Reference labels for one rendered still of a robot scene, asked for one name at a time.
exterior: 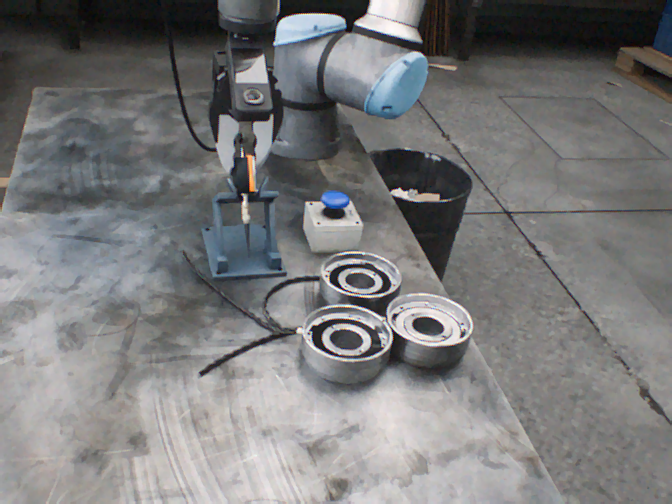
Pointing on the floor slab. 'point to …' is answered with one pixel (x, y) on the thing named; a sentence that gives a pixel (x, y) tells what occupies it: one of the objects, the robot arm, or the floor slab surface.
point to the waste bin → (437, 221)
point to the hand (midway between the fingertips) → (243, 167)
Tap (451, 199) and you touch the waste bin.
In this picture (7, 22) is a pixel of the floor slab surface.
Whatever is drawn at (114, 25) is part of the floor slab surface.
